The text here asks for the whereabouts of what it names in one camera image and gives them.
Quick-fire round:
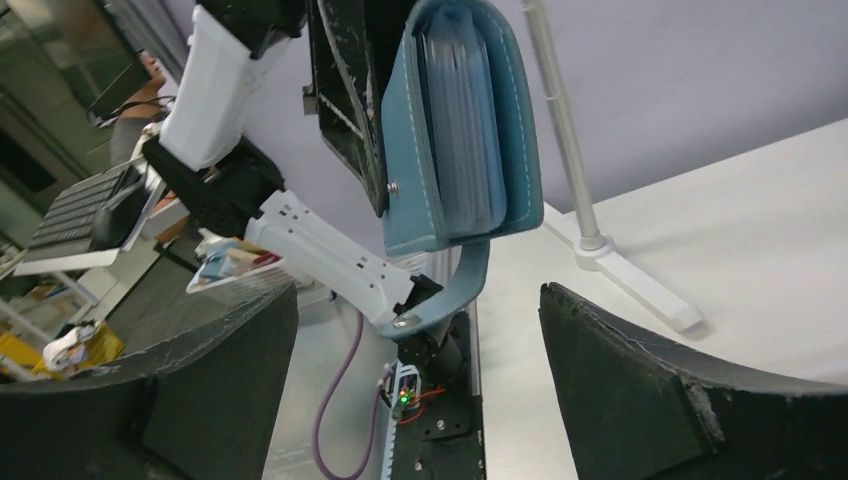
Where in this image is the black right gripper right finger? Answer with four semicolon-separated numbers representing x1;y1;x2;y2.
539;282;847;479

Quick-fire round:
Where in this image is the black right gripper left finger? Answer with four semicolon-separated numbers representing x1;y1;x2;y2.
1;287;299;479

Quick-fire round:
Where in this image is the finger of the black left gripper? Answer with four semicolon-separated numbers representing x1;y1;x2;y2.
307;1;424;218

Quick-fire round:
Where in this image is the blue leather card holder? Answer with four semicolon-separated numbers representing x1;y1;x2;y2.
381;1;543;339

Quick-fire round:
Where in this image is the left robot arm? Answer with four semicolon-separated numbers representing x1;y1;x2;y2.
141;1;466;385

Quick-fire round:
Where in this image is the white clothes rack stand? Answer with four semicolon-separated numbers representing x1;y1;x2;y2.
521;0;705;334

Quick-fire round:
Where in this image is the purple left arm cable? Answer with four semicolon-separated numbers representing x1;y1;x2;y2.
311;311;399;480

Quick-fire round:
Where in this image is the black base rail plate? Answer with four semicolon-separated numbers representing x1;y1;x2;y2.
382;312;486;479

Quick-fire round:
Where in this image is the white toothed cable duct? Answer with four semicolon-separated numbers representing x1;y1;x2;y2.
380;360;421;480

